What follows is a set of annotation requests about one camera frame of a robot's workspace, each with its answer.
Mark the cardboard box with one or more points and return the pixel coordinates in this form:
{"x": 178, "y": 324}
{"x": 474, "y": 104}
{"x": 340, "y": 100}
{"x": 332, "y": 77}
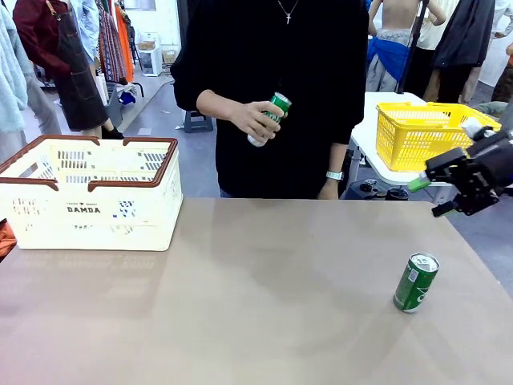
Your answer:
{"x": 170, "y": 56}

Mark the yellow plastic basket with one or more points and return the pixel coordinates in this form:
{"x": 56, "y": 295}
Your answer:
{"x": 401, "y": 136}

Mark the brown garment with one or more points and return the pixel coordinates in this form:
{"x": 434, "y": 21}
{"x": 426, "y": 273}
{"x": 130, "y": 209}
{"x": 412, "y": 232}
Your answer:
{"x": 505, "y": 76}

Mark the cream basket brown rim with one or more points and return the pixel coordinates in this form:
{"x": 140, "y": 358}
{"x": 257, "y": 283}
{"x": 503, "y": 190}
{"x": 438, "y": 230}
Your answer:
{"x": 80, "y": 232}

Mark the light blue shirt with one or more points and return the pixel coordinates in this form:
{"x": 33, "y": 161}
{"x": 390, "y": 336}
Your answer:
{"x": 88, "y": 28}

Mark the person's right forearm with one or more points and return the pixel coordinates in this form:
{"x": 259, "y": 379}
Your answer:
{"x": 214, "y": 105}

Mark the black tripod pole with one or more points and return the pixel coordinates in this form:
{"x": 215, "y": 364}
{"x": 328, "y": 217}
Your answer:
{"x": 410, "y": 52}

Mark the silver wristwatch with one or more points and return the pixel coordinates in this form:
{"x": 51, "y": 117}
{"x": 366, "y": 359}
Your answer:
{"x": 334, "y": 175}

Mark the black wheeled base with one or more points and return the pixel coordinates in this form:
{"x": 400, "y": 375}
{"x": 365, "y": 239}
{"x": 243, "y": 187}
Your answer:
{"x": 376, "y": 190}

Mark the green white cider can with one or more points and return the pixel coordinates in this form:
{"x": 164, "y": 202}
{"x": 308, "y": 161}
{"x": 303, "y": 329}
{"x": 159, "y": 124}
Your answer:
{"x": 280, "y": 102}

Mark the blue cloth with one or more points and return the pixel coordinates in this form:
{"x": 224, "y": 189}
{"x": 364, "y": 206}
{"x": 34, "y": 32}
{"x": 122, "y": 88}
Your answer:
{"x": 127, "y": 98}

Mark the dark jacket mannequin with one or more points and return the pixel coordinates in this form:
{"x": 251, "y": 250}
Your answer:
{"x": 465, "y": 36}

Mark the pale blue fuzzy garment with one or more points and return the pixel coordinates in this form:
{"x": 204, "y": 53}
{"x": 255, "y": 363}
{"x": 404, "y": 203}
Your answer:
{"x": 10, "y": 80}

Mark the mannequin with dark apron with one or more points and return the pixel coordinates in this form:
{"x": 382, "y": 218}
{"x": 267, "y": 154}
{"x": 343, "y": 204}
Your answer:
{"x": 76, "y": 80}

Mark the orange cloth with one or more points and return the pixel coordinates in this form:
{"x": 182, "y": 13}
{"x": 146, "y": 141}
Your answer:
{"x": 7, "y": 238}

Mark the person's left hand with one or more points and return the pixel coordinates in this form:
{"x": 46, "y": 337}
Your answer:
{"x": 329, "y": 190}

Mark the cream shirt mannequin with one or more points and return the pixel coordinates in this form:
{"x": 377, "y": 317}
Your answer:
{"x": 435, "y": 24}

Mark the person's left forearm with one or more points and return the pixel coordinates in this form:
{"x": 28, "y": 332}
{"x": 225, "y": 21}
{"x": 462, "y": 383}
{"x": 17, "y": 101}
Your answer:
{"x": 337, "y": 158}

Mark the dark green drink can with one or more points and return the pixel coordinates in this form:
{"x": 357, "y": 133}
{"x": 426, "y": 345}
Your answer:
{"x": 414, "y": 284}

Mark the small white cabinet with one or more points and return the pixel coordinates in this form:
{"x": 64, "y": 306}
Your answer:
{"x": 151, "y": 60}

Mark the person's right hand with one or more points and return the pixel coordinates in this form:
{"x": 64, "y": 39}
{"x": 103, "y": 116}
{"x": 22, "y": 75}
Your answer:
{"x": 252, "y": 118}

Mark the black step stool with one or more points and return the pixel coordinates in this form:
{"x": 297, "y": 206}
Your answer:
{"x": 198, "y": 120}

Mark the white side table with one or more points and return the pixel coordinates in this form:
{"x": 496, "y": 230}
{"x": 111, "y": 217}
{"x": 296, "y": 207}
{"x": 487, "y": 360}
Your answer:
{"x": 364, "y": 120}

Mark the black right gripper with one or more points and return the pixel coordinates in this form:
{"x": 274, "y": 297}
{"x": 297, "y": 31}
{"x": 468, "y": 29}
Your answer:
{"x": 491, "y": 164}

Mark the patterned hanging garment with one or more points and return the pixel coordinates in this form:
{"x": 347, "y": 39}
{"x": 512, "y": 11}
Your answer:
{"x": 110, "y": 44}

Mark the orange hanging garment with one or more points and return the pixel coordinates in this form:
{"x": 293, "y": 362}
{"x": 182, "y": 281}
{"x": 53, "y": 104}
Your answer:
{"x": 125, "y": 44}

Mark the mannequin with blue skirt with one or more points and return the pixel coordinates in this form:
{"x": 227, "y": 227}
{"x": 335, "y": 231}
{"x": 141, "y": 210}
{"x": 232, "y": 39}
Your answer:
{"x": 384, "y": 56}

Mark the person torso black sweater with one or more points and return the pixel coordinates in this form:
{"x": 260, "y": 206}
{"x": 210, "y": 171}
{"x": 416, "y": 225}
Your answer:
{"x": 304, "y": 80}

